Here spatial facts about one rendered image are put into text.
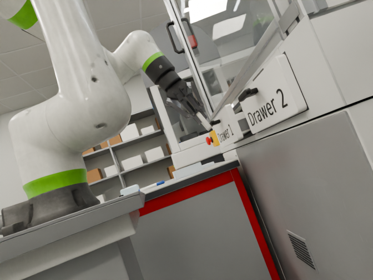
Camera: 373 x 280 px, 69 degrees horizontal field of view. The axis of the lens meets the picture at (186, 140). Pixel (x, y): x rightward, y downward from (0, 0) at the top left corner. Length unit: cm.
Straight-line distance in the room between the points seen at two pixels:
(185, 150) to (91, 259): 125
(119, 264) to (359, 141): 44
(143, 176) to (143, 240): 405
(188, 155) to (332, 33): 136
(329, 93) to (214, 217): 71
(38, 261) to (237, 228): 72
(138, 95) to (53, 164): 479
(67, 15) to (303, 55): 43
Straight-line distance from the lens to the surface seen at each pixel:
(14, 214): 65
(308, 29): 47
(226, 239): 107
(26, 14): 84
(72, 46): 57
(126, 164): 472
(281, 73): 53
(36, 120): 61
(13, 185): 557
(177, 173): 115
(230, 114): 80
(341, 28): 48
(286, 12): 51
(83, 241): 51
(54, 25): 60
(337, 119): 47
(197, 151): 172
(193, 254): 107
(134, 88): 539
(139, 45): 96
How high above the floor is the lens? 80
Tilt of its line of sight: 5 degrees up
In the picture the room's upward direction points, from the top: 20 degrees counter-clockwise
